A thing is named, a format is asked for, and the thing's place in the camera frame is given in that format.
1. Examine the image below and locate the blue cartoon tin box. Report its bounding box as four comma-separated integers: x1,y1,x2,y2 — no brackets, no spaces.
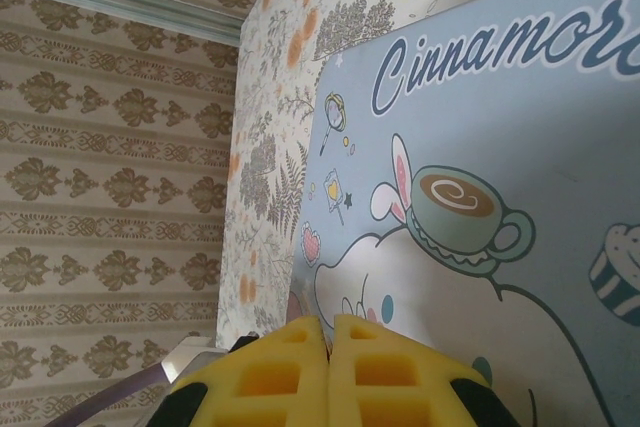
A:
288,0,640,427

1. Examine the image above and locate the floral patterned table cover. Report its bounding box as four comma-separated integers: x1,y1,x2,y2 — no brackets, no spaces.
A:
214,0,640,353

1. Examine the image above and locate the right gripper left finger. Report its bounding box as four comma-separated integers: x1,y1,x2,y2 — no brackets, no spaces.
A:
154,314,331,427

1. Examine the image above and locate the left wrist camera box silver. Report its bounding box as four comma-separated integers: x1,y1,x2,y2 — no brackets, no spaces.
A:
160,335,224,382

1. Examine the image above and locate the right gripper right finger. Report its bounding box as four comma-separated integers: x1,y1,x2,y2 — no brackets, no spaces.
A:
328,314,516,427

